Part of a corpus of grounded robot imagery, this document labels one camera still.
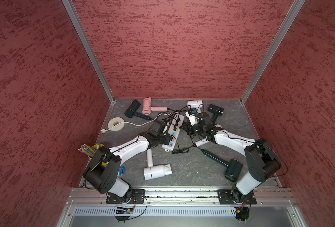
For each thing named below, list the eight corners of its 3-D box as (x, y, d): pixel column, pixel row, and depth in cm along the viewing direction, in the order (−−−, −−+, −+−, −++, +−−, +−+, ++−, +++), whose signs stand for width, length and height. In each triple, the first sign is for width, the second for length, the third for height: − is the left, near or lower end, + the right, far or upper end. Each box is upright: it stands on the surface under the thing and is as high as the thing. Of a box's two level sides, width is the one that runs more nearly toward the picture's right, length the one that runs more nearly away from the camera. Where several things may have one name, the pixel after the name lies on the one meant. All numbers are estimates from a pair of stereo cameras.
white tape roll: (106, 131, 103) (105, 129, 101) (111, 118, 110) (110, 117, 109) (122, 131, 103) (121, 129, 101) (125, 118, 110) (125, 117, 109)
